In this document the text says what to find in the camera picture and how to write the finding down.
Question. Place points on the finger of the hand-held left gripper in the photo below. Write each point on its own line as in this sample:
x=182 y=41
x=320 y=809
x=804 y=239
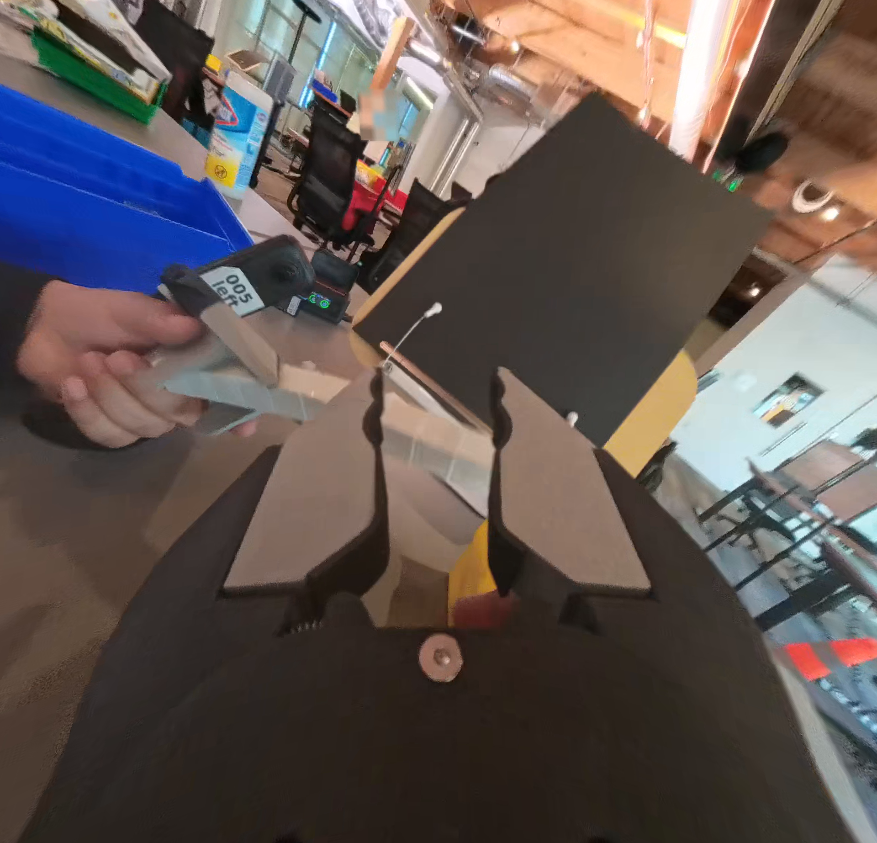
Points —
x=240 y=343
x=246 y=397

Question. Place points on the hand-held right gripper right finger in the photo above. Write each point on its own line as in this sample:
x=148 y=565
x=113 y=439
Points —
x=562 y=507

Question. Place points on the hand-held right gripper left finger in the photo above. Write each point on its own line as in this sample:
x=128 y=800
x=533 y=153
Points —
x=315 y=507

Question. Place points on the yellow plastic bin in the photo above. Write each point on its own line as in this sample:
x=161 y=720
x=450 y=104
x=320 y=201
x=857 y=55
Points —
x=469 y=569

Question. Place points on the blue plastic bin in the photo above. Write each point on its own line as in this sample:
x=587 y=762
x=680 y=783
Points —
x=103 y=205

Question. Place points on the person's left forearm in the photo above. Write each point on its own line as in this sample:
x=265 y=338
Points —
x=20 y=322

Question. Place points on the person's right hand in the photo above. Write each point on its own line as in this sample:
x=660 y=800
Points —
x=479 y=610

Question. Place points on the person's left hand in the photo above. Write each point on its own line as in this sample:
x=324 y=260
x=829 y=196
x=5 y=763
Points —
x=89 y=336

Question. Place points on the black battery charger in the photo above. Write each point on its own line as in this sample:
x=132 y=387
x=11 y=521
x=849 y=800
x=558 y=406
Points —
x=336 y=277

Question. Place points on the black office chair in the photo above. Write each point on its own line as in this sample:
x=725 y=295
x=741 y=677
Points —
x=421 y=219
x=329 y=171

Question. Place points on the white disinfecting wipes canister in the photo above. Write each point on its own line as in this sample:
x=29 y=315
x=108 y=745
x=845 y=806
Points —
x=236 y=137

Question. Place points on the black display board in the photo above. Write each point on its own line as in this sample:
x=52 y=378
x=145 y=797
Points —
x=582 y=253

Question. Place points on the green plastic bin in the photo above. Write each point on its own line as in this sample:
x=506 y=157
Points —
x=96 y=82

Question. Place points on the black floor lamp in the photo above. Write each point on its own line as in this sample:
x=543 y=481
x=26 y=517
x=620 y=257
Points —
x=306 y=5

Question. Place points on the red striped barrier tape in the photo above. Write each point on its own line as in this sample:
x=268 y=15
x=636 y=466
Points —
x=808 y=658

